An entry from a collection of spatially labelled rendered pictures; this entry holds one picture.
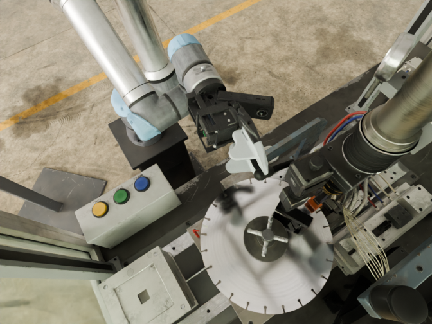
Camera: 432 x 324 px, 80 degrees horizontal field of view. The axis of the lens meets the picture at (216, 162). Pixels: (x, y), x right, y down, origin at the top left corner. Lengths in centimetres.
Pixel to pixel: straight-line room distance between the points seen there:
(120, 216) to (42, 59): 234
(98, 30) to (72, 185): 149
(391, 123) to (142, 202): 65
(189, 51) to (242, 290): 54
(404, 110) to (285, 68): 199
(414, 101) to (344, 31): 242
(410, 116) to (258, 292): 49
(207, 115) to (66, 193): 166
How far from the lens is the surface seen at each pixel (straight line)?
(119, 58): 65
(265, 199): 71
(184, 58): 57
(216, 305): 87
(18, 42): 331
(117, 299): 79
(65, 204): 201
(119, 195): 83
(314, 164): 41
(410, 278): 68
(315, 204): 71
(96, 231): 84
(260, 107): 52
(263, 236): 64
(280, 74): 228
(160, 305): 76
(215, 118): 47
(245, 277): 68
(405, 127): 39
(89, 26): 68
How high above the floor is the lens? 163
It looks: 65 degrees down
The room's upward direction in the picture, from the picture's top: 9 degrees counter-clockwise
